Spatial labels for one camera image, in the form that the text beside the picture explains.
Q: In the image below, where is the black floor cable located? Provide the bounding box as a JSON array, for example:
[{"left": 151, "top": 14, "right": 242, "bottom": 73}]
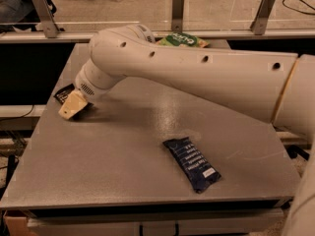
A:
[{"left": 279, "top": 0, "right": 315, "bottom": 17}]

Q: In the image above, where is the black cable at left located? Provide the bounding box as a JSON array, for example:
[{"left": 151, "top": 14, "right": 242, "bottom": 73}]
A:
[{"left": 0, "top": 104, "right": 35, "bottom": 122}]

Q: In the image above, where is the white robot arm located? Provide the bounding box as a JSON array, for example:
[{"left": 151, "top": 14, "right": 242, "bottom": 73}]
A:
[{"left": 59, "top": 25, "right": 315, "bottom": 142}]

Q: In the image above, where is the seated person in jeans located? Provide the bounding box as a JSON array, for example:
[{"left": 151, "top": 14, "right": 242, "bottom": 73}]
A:
[{"left": 0, "top": 0, "right": 56, "bottom": 32}]

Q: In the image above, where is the metal bracket post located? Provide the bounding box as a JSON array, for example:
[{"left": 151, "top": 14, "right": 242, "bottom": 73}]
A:
[
  {"left": 32, "top": 0, "right": 59, "bottom": 38},
  {"left": 171, "top": 0, "right": 185, "bottom": 32},
  {"left": 250, "top": 0, "right": 276, "bottom": 35}
]

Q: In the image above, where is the cardboard box corner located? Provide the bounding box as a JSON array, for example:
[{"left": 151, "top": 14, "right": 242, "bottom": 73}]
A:
[{"left": 4, "top": 210, "right": 37, "bottom": 236}]

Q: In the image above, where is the right metal bracket post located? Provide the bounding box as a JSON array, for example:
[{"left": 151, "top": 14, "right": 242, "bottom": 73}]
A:
[{"left": 250, "top": 0, "right": 276, "bottom": 35}]

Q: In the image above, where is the dark chocolate rxbar wrapper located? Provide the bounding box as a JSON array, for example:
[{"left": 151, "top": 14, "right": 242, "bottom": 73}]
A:
[{"left": 54, "top": 84, "right": 93, "bottom": 118}]

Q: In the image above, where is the green rice chip bag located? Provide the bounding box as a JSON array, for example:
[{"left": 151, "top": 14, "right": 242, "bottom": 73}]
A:
[{"left": 157, "top": 32, "right": 209, "bottom": 48}]

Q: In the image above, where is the left metal bracket post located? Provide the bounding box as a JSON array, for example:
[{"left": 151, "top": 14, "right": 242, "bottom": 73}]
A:
[{"left": 32, "top": 0, "right": 59, "bottom": 38}]

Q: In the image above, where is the blue rxbar wrapper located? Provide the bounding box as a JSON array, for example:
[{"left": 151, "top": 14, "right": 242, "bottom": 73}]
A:
[{"left": 163, "top": 137, "right": 221, "bottom": 194}]

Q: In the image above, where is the middle metal bracket post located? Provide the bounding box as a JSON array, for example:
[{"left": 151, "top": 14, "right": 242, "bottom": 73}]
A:
[{"left": 171, "top": 0, "right": 185, "bottom": 32}]

